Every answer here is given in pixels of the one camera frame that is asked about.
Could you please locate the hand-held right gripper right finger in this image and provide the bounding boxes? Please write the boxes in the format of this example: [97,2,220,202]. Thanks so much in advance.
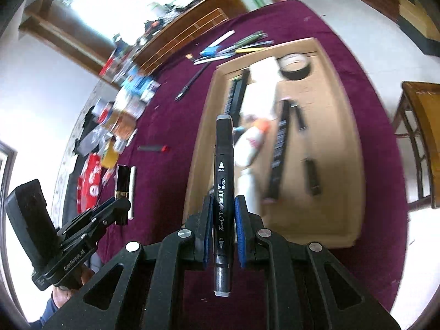
[235,195,401,330]

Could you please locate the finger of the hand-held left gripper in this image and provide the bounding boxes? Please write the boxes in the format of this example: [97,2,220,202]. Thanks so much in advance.
[74,199,133,248]
[57,197,119,238]

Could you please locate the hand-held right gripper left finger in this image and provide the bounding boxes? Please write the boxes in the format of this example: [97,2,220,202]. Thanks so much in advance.
[43,196,215,330]

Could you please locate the black lipstick tube gold band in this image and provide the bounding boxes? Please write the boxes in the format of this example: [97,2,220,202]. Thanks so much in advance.
[115,165,133,200]

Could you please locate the black marker grey caps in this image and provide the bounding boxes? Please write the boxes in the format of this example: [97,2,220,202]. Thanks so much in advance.
[214,114,236,297]

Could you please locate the small black tube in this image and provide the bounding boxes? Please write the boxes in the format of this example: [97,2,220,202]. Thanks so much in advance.
[302,158,322,196]

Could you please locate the cardboard box tray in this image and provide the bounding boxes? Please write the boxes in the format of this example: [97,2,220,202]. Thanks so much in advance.
[182,37,365,250]

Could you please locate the dark tape roll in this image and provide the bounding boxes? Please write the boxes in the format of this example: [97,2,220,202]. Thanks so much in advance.
[277,53,312,81]

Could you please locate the person's left forearm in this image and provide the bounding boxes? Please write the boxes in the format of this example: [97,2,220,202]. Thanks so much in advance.
[29,290,67,330]

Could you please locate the person's left hand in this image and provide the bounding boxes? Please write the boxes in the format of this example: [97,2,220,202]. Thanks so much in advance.
[51,266,95,308]

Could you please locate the red plastic bag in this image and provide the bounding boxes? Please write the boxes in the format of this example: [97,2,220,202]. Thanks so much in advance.
[76,154,105,215]

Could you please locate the white marker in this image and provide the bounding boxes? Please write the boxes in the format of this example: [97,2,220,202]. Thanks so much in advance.
[129,167,137,219]

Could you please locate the small white bottle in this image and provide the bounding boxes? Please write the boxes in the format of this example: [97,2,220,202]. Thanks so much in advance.
[239,168,263,217]

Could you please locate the tan packing tape roll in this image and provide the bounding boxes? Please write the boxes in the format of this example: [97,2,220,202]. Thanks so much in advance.
[100,141,119,167]

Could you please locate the clear jar red lid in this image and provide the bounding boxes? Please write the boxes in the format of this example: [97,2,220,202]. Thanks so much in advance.
[112,113,136,138]

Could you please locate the black marker pink cap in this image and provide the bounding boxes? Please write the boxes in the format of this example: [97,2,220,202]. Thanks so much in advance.
[266,100,291,200]

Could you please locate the white glue bottle orange cap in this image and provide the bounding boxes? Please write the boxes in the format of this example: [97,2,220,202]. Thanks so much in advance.
[235,119,270,171]

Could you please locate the white plastic jar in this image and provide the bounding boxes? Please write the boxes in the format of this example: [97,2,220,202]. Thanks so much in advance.
[115,91,145,119]

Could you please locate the clear bottle blue label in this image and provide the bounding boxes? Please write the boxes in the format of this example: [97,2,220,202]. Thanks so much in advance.
[120,74,160,102]

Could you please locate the white square box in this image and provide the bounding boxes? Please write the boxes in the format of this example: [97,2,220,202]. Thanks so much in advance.
[240,82,277,121]

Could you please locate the black clip pen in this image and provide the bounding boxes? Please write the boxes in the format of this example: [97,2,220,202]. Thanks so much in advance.
[175,65,207,102]

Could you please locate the black marker blue cap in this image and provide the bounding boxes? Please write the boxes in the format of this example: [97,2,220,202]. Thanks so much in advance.
[227,70,250,134]

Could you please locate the white rectangular box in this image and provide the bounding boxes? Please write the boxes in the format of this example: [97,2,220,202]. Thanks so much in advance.
[247,57,279,86]

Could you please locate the white flat stick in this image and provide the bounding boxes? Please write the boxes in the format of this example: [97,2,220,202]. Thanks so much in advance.
[203,30,236,56]

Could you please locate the wooden shelf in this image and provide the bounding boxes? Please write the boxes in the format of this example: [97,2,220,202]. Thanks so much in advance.
[19,0,229,86]

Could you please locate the green pen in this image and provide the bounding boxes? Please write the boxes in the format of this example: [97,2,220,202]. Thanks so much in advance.
[234,32,269,47]

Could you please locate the wooden chair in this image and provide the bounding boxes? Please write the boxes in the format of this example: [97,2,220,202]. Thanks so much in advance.
[392,82,440,210]

